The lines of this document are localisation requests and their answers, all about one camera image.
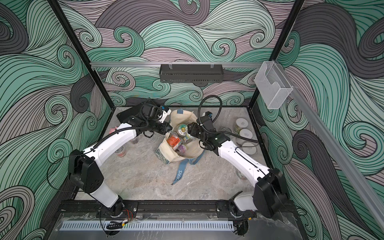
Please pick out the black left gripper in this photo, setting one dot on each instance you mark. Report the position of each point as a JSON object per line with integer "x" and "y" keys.
{"x": 165, "y": 130}

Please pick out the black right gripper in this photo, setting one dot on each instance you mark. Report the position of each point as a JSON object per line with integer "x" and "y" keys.
{"x": 194, "y": 128}

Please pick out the beige canvas tote bag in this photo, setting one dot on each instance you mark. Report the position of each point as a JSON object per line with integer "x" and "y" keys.
{"x": 167, "y": 155}

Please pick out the red label seed jar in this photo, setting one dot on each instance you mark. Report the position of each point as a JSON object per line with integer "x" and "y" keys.
{"x": 121, "y": 152}

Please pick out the clear red label jar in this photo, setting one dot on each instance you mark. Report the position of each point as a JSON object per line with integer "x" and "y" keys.
{"x": 240, "y": 175}

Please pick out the green label seed jar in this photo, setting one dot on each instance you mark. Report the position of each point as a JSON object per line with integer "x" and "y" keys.
{"x": 240, "y": 124}

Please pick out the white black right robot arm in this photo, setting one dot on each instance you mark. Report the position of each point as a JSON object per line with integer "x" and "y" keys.
{"x": 270, "y": 187}

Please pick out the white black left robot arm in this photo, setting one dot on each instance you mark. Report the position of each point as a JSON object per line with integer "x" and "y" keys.
{"x": 84, "y": 166}

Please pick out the teal label seed jar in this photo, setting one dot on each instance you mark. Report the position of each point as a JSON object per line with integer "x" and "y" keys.
{"x": 182, "y": 129}

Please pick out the purple label seed jar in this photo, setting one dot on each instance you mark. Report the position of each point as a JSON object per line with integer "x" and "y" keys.
{"x": 182, "y": 149}

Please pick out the red carrot label jar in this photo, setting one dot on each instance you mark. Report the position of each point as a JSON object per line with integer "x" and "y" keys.
{"x": 174, "y": 141}

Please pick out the black hard case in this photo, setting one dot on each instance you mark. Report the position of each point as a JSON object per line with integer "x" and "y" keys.
{"x": 134, "y": 114}

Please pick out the pink small toy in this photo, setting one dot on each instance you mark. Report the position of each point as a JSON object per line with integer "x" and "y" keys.
{"x": 112, "y": 130}

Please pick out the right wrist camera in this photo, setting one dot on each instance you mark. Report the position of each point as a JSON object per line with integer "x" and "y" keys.
{"x": 208, "y": 115}

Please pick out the black perforated wall shelf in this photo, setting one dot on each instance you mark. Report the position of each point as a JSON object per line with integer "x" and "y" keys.
{"x": 200, "y": 74}

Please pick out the aluminium wall rail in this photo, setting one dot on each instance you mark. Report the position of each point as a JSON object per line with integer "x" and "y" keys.
{"x": 136, "y": 64}

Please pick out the clear acrylic wall box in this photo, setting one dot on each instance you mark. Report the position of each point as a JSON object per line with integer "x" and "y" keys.
{"x": 273, "y": 84}

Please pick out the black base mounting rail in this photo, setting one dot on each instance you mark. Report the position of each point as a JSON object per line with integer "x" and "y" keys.
{"x": 132, "y": 209}

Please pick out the white slotted cable duct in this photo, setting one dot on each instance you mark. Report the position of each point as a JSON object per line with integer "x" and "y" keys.
{"x": 150, "y": 226}

